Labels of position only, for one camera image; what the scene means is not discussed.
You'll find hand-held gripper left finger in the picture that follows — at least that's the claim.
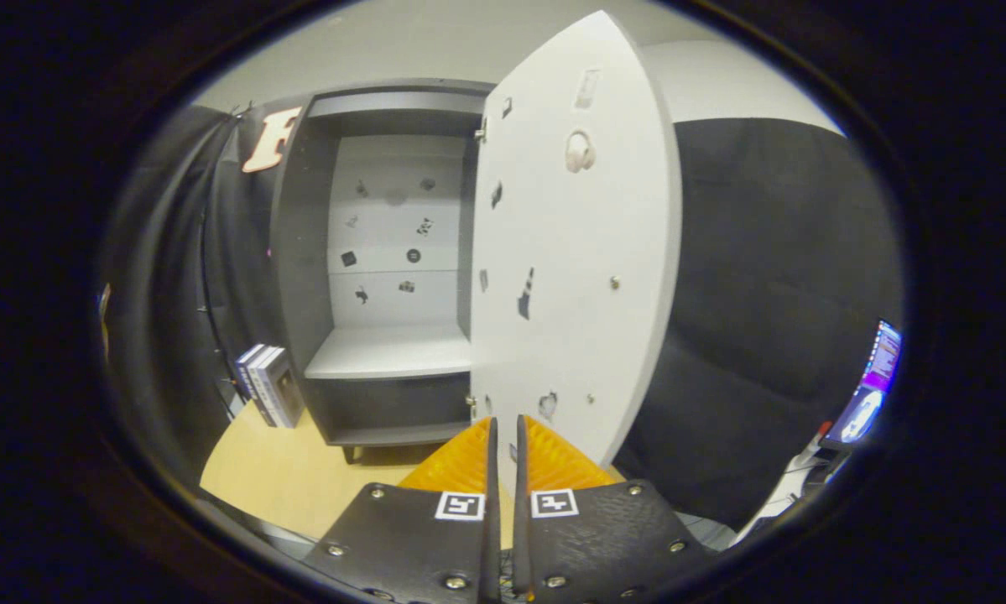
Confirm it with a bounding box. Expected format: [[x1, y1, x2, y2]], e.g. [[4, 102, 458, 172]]
[[305, 417, 501, 604]]

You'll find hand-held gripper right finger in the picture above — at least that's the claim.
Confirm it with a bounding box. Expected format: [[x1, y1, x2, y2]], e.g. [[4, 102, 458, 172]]
[[513, 414, 713, 604]]

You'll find white cabinet door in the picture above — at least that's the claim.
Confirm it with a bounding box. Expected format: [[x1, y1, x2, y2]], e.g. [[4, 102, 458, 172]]
[[467, 10, 684, 496]]

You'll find grey cabinet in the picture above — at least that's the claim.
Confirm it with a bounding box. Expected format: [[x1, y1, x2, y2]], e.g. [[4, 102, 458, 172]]
[[269, 78, 497, 465]]

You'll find black backdrop cloth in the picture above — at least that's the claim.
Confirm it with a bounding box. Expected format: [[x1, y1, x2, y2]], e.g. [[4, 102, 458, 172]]
[[100, 101, 904, 534]]

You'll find computer monitor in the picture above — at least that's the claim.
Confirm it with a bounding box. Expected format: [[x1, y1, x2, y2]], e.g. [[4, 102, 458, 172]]
[[823, 319, 903, 445]]

